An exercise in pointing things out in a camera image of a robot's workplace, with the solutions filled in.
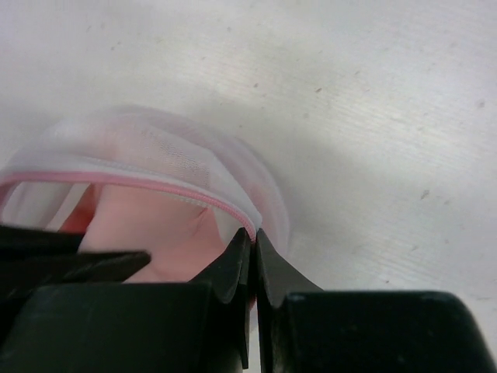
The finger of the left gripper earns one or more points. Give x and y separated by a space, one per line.
20 277
29 242

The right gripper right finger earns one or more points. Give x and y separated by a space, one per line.
303 328

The white pink mesh laundry bag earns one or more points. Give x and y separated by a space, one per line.
143 148

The pink bra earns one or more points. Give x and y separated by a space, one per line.
181 238

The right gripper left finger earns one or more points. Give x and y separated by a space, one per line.
200 325

